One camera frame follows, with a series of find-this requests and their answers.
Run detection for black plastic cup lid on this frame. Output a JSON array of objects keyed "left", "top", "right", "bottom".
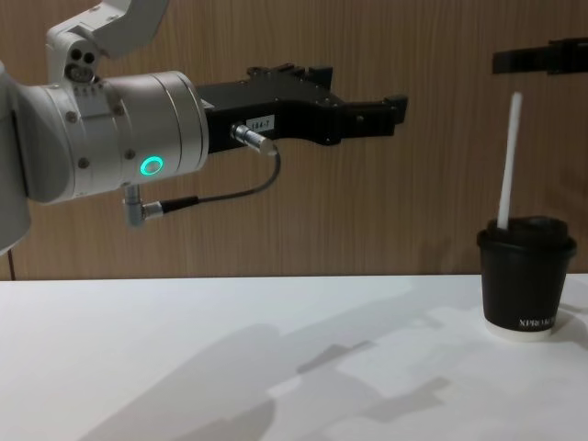
[{"left": 475, "top": 215, "right": 578, "bottom": 259}]

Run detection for thin dark cable, silver plugs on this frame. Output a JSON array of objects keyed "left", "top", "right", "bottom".
[{"left": 121, "top": 121, "right": 282, "bottom": 227}]

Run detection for black paper cup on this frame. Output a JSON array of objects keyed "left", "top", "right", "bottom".
[{"left": 479, "top": 247, "right": 574, "bottom": 344}]

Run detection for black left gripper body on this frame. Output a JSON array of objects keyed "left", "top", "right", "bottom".
[{"left": 197, "top": 75, "right": 342, "bottom": 156}]

